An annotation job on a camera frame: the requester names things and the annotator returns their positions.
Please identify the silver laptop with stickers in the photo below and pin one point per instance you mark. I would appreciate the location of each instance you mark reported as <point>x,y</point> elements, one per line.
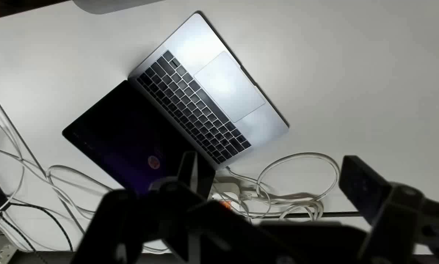
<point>204,83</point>

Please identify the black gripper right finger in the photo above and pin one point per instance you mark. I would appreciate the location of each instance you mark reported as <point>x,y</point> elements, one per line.
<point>362,185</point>

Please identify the white power strip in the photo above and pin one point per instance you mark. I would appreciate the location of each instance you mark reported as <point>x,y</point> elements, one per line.
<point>233,188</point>

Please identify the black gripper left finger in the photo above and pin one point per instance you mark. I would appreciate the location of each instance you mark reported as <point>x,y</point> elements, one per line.
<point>195,171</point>

